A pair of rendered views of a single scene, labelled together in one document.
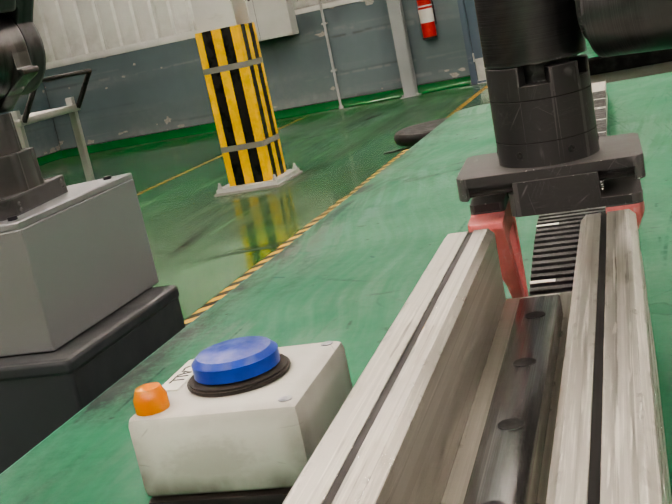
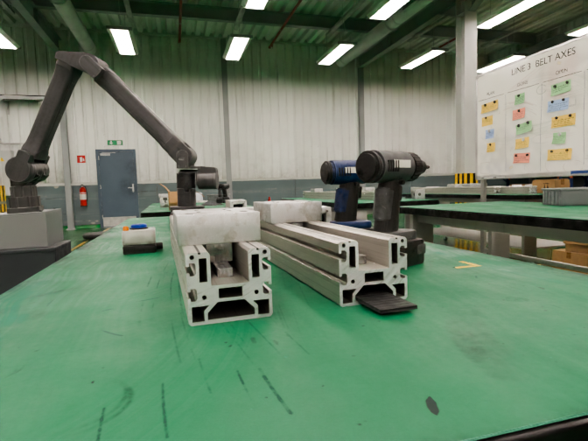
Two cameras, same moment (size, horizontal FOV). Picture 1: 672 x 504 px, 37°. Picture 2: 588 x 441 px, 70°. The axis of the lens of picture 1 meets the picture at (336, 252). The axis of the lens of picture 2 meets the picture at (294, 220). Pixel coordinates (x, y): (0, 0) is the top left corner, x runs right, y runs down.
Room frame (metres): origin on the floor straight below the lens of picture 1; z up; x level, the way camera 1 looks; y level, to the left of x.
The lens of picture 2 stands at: (-0.69, 0.36, 0.94)
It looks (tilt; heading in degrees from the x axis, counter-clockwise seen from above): 5 degrees down; 325
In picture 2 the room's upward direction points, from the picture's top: 2 degrees counter-clockwise
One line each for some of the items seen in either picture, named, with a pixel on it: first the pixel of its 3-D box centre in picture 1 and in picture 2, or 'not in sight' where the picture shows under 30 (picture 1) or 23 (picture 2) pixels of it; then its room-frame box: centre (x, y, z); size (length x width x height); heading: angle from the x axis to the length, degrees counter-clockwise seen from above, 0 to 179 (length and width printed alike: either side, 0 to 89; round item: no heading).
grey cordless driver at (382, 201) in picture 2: not in sight; (400, 207); (-0.14, -0.29, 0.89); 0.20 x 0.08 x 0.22; 94
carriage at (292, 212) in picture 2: not in sight; (285, 216); (0.08, -0.17, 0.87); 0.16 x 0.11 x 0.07; 162
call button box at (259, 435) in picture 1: (270, 432); (143, 239); (0.44, 0.05, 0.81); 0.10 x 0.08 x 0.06; 72
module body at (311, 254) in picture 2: not in sight; (286, 238); (0.08, -0.17, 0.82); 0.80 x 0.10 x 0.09; 162
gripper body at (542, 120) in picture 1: (544, 124); (186, 199); (0.58, -0.13, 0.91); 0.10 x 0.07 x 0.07; 73
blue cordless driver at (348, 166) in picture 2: not in sight; (360, 203); (0.08, -0.40, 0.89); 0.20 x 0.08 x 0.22; 73
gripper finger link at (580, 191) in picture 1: (583, 239); not in sight; (0.58, -0.14, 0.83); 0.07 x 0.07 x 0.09; 73
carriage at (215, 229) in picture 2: not in sight; (213, 233); (-0.10, 0.09, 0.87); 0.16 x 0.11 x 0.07; 162
